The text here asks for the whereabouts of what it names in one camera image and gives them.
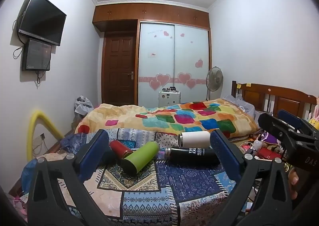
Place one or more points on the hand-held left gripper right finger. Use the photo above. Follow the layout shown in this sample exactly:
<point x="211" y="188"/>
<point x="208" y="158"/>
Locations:
<point x="224" y="156"/>

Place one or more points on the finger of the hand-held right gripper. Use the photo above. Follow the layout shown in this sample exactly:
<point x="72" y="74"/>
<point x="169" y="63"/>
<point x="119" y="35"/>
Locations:
<point x="290" y="116"/>
<point x="274" y="123"/>

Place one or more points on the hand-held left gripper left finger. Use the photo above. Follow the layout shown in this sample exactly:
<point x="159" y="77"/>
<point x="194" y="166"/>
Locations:
<point x="94" y="150"/>

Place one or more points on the red cup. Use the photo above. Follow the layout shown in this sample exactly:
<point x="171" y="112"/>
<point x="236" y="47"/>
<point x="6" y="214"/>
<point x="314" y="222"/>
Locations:
<point x="120" y="149"/>

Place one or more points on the black cup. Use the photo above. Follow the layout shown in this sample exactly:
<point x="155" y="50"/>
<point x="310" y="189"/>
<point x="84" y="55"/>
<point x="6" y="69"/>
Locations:
<point x="192" y="156"/>

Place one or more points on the white cup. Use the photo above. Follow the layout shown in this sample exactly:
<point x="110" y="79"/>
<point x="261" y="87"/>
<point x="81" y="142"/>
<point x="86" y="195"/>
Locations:
<point x="195" y="138"/>

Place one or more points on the green cup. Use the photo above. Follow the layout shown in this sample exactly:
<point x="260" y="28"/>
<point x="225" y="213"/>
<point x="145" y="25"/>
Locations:
<point x="140" y="157"/>

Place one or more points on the person's right hand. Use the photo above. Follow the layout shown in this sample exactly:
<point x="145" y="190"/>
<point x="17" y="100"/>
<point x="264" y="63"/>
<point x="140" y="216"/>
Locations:
<point x="294" y="183"/>

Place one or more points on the wooden bed headboard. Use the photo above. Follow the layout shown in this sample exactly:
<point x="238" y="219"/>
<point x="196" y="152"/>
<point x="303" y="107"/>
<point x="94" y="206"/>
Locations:
<point x="281" y="101"/>

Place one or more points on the yellow plush toy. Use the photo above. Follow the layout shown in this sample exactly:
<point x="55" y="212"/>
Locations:
<point x="314" y="121"/>

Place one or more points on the small white bottle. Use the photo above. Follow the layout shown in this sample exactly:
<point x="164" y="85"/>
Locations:
<point x="257" y="144"/>

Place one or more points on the red flat packet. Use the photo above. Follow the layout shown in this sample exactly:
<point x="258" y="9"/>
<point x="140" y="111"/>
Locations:
<point x="270" y="153"/>

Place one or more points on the white pillow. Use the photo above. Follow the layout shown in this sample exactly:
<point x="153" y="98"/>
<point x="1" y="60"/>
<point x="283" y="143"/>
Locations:
<point x="243" y="107"/>

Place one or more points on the grey plastic bag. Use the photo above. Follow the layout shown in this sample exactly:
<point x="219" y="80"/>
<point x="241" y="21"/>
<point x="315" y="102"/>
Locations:
<point x="83" y="106"/>

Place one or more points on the yellow foam tube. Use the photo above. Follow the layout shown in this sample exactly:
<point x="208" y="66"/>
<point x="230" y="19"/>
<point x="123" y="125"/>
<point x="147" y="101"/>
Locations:
<point x="33" y="126"/>

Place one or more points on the colourful checked blanket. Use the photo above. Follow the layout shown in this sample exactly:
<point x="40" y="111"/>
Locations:
<point x="159" y="118"/>

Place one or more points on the blue patterned blanket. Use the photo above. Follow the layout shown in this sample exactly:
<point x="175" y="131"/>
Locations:
<point x="159" y="191"/>

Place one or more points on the standing fan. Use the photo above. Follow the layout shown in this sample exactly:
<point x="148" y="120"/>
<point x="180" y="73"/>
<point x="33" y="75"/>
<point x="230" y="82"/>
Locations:
<point x="214" y="77"/>

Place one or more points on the white box appliance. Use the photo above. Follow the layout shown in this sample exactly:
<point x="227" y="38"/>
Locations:
<point x="169" y="99"/>

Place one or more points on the brown wooden door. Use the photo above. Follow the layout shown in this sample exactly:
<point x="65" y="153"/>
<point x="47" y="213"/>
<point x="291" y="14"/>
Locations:
<point x="118" y="69"/>

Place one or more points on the pink cloth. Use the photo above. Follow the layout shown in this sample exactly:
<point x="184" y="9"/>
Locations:
<point x="18" y="207"/>

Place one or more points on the wooden wardrobe with glass doors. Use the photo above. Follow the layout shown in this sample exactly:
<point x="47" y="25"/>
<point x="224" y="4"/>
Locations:
<point x="172" y="51"/>

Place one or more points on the wall socket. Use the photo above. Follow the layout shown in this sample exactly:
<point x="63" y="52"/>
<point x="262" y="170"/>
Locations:
<point x="41" y="137"/>

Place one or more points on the small black wall monitor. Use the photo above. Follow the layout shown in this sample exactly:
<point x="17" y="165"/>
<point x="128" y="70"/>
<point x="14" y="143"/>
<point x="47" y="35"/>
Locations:
<point x="36" y="55"/>

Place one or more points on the black wall television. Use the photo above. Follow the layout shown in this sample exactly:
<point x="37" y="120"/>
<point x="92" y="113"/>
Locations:
<point x="42" y="20"/>

